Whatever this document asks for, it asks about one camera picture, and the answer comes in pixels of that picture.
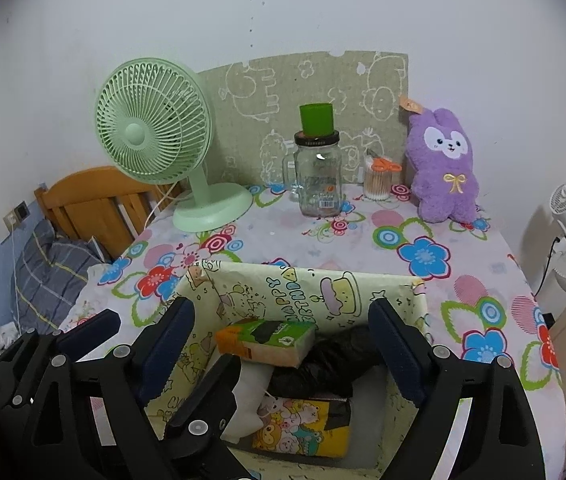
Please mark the wall power socket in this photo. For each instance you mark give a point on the wall power socket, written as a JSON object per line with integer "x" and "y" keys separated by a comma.
{"x": 16, "y": 216}

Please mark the cotton swab jar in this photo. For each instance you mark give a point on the cotton swab jar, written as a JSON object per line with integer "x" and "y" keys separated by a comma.
{"x": 379, "y": 176}

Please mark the black plastic bag bundle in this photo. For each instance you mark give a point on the black plastic bag bundle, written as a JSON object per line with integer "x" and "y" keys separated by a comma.
{"x": 331, "y": 367}

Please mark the green desk fan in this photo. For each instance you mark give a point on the green desk fan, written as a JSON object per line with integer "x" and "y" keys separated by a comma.
{"x": 154, "y": 121}

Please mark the grey plaid pillow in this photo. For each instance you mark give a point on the grey plaid pillow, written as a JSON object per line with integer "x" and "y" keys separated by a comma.
{"x": 49, "y": 275}

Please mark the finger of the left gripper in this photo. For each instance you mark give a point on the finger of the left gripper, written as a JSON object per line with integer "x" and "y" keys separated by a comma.
{"x": 87, "y": 336}
{"x": 193, "y": 435}

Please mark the white cloth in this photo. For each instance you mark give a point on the white cloth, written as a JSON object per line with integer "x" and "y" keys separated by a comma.
{"x": 248, "y": 393}

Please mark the yellow cartoon fabric bin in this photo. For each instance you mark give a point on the yellow cartoon fabric bin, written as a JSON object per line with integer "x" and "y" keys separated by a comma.
{"x": 334, "y": 301}

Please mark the purple plush bunny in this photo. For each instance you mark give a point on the purple plush bunny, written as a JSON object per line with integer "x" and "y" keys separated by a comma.
{"x": 441, "y": 156}

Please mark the orange green tissue pack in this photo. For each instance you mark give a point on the orange green tissue pack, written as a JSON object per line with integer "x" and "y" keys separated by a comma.
{"x": 276, "y": 343}

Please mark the green plastic cup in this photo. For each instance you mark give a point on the green plastic cup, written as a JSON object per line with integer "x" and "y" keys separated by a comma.
{"x": 317, "y": 119}

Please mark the wooden bed headboard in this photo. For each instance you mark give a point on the wooden bed headboard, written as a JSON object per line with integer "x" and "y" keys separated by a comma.
{"x": 104, "y": 204}

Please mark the yellow cartoon tissue pack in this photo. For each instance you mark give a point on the yellow cartoon tissue pack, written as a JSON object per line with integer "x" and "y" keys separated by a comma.
{"x": 309, "y": 428}

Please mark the floral tablecloth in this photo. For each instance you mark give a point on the floral tablecloth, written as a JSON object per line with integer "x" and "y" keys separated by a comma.
{"x": 479, "y": 303}

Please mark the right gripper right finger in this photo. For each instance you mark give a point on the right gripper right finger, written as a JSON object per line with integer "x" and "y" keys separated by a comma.
{"x": 500, "y": 440}

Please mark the glass mason jar mug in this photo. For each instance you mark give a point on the glass mason jar mug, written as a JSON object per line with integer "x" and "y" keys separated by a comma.
{"x": 312, "y": 174}

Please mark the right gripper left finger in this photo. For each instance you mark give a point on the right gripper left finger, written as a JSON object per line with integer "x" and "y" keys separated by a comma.
{"x": 121, "y": 384}

